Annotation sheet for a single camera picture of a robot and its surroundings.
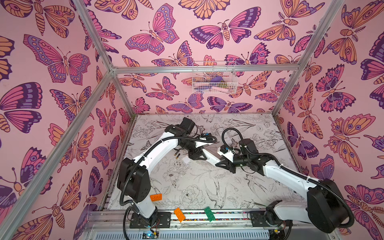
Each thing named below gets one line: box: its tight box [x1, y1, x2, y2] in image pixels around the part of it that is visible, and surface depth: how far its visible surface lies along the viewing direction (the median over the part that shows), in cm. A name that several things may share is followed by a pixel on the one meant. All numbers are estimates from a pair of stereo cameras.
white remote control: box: [202, 148, 222, 165], surface depth 77 cm
